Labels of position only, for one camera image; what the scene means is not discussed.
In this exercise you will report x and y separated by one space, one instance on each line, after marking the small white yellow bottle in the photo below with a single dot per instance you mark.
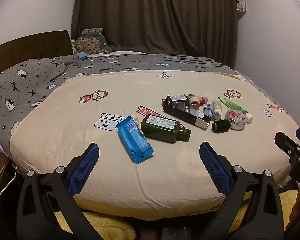
217 105

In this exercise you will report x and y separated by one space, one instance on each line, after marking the black carton box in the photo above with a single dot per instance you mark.
182 112

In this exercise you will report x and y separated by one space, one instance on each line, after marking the green tube white cap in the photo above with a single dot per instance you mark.
233 105

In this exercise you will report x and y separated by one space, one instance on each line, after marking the cream cartoon printed blanket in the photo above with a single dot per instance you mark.
90 125

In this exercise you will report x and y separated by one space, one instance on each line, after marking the blue snack packet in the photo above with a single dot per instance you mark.
135 140

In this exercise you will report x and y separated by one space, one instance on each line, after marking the large dark green bottle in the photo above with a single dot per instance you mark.
160 132

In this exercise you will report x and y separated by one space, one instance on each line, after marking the brown curtain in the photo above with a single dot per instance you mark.
152 17

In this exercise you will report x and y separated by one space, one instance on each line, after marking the small pale yellow stick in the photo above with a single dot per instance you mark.
133 115

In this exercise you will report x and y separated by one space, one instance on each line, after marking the blue frayed cloth scrap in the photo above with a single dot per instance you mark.
210 111

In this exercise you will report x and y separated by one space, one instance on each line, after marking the small blue cloth item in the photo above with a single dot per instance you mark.
80 55

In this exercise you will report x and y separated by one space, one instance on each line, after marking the dark wooden headboard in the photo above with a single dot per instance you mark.
27 45

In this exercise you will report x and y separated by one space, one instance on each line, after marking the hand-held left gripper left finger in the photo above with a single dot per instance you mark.
86 165

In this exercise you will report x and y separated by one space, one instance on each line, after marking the yellow fluffy blanket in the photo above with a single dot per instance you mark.
110 226

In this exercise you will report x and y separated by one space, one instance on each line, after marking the small green labelled bottle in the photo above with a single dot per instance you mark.
177 97

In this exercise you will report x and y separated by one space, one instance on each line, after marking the wall shelf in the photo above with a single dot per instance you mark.
241 6

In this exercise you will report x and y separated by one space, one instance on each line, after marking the round pink lid tin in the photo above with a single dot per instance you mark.
236 117

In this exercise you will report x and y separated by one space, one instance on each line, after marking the small black bottle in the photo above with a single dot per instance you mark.
221 126

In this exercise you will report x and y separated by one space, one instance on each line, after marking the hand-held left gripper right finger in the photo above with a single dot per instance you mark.
212 165

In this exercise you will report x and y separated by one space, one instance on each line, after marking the brown patterned plush toy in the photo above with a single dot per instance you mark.
92 42

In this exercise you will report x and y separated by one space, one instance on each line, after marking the red yellow toy figure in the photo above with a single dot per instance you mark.
203 100

